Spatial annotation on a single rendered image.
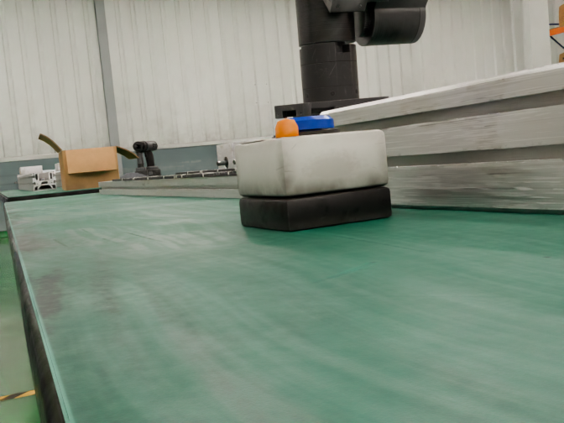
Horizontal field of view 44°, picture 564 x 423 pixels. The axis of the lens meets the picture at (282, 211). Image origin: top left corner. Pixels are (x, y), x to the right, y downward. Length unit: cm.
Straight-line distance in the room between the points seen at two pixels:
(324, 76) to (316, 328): 51
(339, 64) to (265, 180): 25
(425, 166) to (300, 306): 30
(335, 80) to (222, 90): 1148
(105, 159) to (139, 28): 935
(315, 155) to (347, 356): 29
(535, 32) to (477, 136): 833
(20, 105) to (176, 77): 253
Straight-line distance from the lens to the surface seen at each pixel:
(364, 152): 46
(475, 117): 46
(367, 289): 24
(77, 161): 268
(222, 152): 178
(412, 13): 73
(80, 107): 1166
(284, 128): 44
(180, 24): 1216
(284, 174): 43
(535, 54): 874
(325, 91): 68
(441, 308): 21
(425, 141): 50
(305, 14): 70
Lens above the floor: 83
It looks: 4 degrees down
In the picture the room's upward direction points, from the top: 5 degrees counter-clockwise
